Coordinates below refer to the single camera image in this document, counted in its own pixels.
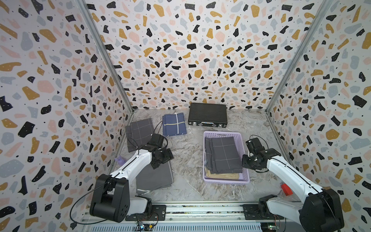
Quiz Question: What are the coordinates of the purple plastic basket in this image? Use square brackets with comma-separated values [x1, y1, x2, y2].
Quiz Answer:
[203, 131, 250, 185]

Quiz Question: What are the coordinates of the navy blue checked pillowcase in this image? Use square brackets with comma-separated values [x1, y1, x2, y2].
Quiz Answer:
[162, 113, 186, 137]

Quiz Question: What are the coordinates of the plain dark grey pillowcase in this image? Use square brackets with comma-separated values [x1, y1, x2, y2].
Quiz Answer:
[136, 161, 174, 195]

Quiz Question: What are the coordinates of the grey checked pillowcase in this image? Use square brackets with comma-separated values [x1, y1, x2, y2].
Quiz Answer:
[125, 118, 154, 152]
[205, 137, 243, 174]

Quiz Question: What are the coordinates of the grey beige striped pillowcase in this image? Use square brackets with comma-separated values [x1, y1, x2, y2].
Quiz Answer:
[205, 168, 240, 180]

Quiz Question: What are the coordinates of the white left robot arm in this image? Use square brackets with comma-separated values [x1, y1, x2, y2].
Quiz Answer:
[89, 133, 174, 222]

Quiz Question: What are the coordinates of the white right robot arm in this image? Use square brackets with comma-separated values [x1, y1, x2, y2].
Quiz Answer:
[242, 138, 345, 232]

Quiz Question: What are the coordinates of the small purple object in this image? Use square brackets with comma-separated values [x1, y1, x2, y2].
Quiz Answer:
[115, 156, 126, 166]

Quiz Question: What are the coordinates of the red block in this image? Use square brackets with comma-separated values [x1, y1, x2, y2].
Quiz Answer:
[281, 184, 293, 196]

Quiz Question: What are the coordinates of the black hard briefcase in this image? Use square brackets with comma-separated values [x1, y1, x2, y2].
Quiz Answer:
[188, 103, 228, 128]

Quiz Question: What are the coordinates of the right corner aluminium post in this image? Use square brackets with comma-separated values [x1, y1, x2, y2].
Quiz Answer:
[265, 0, 334, 114]

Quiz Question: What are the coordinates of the corner aluminium post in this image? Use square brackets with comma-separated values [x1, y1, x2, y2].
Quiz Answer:
[74, 0, 134, 114]
[265, 0, 334, 114]

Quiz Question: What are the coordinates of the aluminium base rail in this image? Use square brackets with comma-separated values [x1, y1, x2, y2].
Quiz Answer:
[83, 202, 304, 232]

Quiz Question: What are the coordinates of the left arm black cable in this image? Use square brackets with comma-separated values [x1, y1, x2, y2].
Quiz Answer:
[69, 185, 108, 225]

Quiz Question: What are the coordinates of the left corner aluminium post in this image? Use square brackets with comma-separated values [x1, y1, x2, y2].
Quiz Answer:
[74, 0, 134, 114]

